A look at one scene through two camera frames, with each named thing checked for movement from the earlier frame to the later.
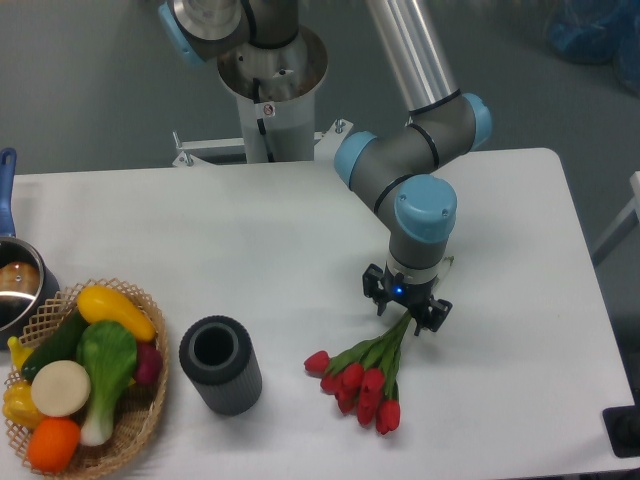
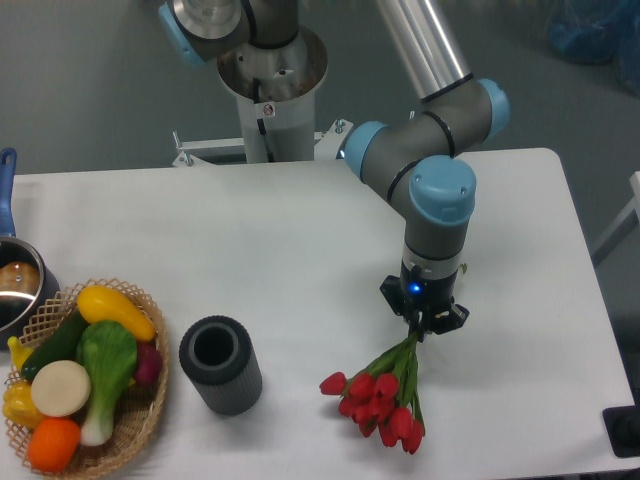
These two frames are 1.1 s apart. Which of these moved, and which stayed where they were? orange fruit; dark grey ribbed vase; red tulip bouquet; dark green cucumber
Moved: red tulip bouquet
Stayed: dark grey ribbed vase; dark green cucumber; orange fruit
